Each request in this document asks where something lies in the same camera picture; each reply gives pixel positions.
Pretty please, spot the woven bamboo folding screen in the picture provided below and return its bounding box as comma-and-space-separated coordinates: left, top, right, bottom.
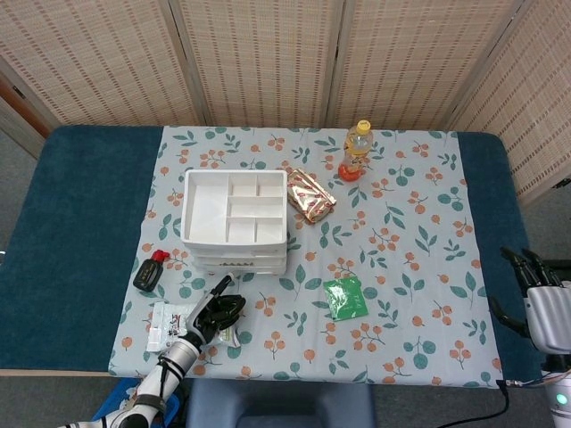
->
0, 0, 571, 210

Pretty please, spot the white plastic drawer organizer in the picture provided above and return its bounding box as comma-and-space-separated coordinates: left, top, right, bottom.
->
180, 168, 289, 276

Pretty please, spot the blue plastic basket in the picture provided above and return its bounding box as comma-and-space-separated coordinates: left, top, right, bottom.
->
91, 378, 182, 428

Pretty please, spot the black ink bottle red cap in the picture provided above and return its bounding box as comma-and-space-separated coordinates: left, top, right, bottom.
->
132, 249, 170, 293

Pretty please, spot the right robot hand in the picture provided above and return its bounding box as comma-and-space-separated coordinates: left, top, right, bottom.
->
488, 246, 571, 353

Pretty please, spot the brown wooden door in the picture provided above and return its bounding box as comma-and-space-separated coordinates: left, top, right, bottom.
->
0, 73, 53, 139

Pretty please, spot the gold foil snack packet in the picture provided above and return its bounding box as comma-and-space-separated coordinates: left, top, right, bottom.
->
285, 168, 338, 224

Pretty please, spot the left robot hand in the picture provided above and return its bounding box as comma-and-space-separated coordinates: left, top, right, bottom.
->
185, 273, 247, 347

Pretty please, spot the floral leaf print tablecloth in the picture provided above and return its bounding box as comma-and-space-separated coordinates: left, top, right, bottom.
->
108, 126, 505, 387

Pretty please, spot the teal blue table cover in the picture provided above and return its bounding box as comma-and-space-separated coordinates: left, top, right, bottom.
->
0, 124, 561, 380

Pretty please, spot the black power cable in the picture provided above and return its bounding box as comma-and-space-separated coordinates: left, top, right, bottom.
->
481, 378, 513, 428

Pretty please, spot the orange iced tea bottle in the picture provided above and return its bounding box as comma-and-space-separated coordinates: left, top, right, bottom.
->
337, 119, 375, 182

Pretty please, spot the green tea sachet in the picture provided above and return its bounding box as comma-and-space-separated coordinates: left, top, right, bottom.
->
322, 276, 369, 322

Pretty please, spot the white nut snack bag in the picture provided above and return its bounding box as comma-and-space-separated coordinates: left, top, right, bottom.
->
145, 300, 242, 353

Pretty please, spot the blue-grey chair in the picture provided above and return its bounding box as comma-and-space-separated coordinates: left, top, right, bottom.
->
185, 378, 376, 428

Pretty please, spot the clear drawer with beaded handle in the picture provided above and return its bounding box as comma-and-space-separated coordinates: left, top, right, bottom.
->
192, 254, 287, 268

